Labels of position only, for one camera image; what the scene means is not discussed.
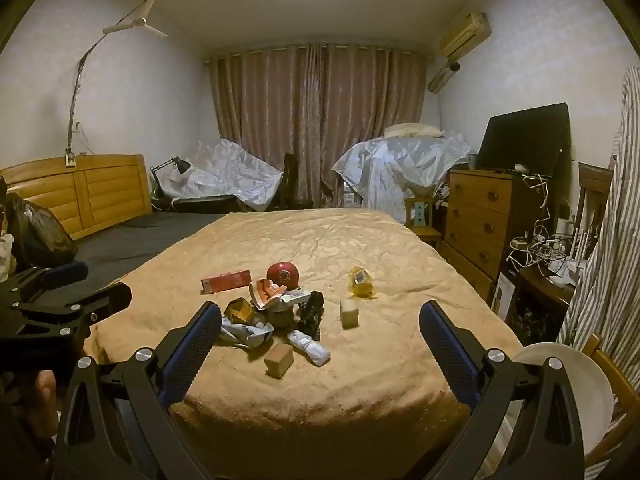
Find white cardboard box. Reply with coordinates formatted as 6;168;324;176
491;270;517;322

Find orange white paper carton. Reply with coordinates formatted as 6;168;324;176
248;280;312;312

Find person's left hand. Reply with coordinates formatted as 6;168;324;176
36;371;57;433

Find dark grey bed sheet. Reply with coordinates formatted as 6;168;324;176
75;212;228;293

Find brown cardboard cube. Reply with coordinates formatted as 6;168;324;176
264;345;295;377

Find silver plastic cover sheet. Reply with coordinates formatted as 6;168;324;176
165;139;285;212
331;129;473;221

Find black television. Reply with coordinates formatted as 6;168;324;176
475;102;572;178

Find wooden stool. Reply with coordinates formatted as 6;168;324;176
582;332;640;468

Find striped hanging shirt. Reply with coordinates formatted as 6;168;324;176
557;66;640;361

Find black plastic bag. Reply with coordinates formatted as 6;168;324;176
2;192;78;273

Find yellow plastic wrapper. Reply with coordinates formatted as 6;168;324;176
348;266;377;299

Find beige air conditioner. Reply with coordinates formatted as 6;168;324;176
439;11;492;58

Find red apple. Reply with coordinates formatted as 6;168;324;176
266;261;301;292

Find pale blue wrapper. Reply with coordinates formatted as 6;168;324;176
219;320;275;352

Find black plaid cloth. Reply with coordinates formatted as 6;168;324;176
297;291;325;339

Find tangle of white cables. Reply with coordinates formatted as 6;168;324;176
509;172;581;286

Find white tissue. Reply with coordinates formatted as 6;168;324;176
289;330;332;367

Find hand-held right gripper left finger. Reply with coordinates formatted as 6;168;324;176
54;301;223;480

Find wooden drawer dresser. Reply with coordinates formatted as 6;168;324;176
440;167;556;306

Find dark wooden side table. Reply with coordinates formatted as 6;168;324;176
500;265;576;343

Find beige sponge block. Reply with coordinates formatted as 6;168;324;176
340;300;361;330

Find small wooden chair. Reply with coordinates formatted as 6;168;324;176
404;196;445;248

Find white plastic basin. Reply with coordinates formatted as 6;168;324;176
510;342;615;456

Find red carton box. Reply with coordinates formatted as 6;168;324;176
201;270;252;295

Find cream pillow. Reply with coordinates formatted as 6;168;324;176
384;122;445;139

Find gold box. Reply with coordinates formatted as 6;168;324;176
223;298;256;324

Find wooden bed headboard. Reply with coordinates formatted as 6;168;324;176
0;154;153;241

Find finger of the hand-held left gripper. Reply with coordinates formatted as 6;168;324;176
0;261;90;311
0;281;133;361

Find white plastic bag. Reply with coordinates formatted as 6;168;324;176
0;233;16;281

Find white ceiling fan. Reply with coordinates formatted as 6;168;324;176
102;7;168;38

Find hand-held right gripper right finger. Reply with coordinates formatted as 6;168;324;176
419;300;586;480

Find black desk lamp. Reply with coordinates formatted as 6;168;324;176
150;156;192;208

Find brown wooden chair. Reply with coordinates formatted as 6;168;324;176
575;161;615;261

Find brown window curtain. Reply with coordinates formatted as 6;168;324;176
205;42;428;208

